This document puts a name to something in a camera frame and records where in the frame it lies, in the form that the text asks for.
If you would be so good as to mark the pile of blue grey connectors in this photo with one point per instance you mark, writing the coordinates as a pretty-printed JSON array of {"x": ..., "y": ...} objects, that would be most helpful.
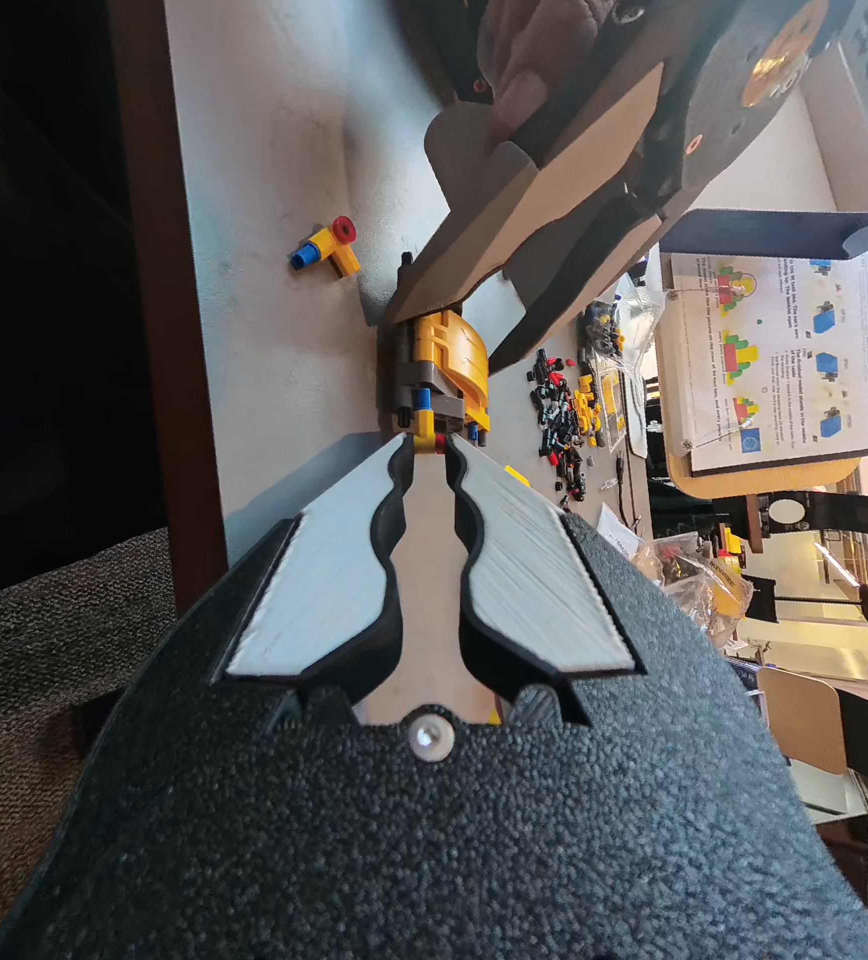
[{"x": 602, "y": 323}]

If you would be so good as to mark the pile of black red pins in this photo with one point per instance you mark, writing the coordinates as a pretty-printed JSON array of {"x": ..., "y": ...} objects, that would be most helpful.
[{"x": 557, "y": 420}]

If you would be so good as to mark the printed picture card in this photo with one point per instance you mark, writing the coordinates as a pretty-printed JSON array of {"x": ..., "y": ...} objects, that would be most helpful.
[{"x": 794, "y": 360}]

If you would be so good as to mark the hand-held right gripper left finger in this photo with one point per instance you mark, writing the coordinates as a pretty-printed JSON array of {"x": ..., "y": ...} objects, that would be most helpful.
[{"x": 314, "y": 600}]

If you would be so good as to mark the cardboard box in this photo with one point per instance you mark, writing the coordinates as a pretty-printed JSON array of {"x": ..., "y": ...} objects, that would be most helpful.
[{"x": 802, "y": 720}]

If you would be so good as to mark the black flat stand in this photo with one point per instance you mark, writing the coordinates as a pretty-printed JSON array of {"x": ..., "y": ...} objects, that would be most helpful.
[{"x": 817, "y": 512}]

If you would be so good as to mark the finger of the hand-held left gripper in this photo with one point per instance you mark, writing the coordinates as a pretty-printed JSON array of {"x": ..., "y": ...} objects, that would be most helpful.
[
  {"x": 554, "y": 180},
  {"x": 584, "y": 285}
]

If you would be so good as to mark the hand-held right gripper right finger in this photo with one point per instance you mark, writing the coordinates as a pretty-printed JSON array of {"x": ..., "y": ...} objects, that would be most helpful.
[{"x": 547, "y": 600}]

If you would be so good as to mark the yellow connector with blue pin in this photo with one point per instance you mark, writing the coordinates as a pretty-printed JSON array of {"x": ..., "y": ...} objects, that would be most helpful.
[{"x": 428, "y": 423}]

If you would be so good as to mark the pile of yellow angled beams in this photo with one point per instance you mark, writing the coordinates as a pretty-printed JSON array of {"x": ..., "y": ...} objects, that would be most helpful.
[{"x": 596, "y": 405}]

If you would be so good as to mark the grey desk with wooden edge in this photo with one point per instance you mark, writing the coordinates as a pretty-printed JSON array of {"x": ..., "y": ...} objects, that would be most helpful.
[{"x": 269, "y": 375}]

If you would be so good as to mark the large crumpled plastic bag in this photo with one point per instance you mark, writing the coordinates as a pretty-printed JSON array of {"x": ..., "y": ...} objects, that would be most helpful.
[{"x": 697, "y": 578}]

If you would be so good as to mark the yellow and grey brick assembly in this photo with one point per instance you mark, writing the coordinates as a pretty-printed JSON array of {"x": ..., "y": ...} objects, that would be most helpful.
[{"x": 449, "y": 353}]

